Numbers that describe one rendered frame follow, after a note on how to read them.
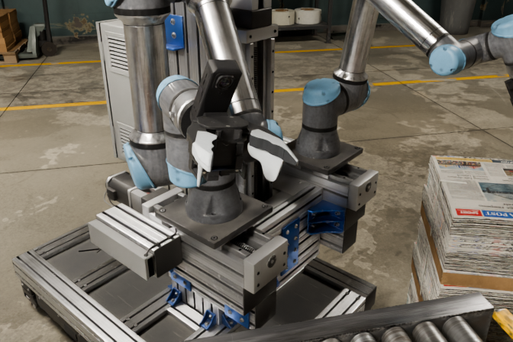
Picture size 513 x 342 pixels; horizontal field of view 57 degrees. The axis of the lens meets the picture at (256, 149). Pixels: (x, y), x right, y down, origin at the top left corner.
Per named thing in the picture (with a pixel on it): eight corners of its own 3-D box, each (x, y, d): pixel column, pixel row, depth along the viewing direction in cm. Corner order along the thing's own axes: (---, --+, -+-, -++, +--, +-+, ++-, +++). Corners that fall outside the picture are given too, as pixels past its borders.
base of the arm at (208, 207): (173, 210, 124) (170, 176, 120) (214, 188, 135) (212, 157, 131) (214, 231, 116) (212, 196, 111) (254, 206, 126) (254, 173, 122)
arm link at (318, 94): (293, 121, 156) (295, 82, 150) (319, 112, 164) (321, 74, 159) (322, 131, 148) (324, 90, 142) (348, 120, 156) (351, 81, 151)
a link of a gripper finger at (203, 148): (208, 205, 55) (217, 173, 64) (212, 159, 53) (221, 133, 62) (181, 202, 55) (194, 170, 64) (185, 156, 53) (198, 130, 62)
